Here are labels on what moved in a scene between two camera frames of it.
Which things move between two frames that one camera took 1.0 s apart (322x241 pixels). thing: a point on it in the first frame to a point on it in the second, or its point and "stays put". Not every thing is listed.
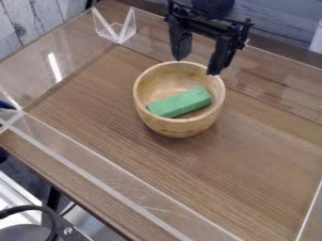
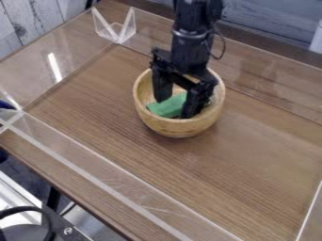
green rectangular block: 182,104 stays put
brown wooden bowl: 168,80 stays put
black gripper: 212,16 to 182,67
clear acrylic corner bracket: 117,32 stays put
